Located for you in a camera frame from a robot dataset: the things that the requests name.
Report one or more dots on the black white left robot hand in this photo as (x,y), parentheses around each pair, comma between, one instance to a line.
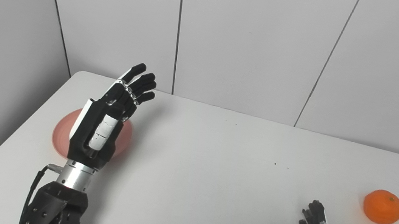
(89,129)

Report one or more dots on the pink round plate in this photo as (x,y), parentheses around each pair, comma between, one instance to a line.
(61,133)

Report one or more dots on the orange fruit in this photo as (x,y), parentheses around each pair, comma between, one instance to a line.
(383,207)

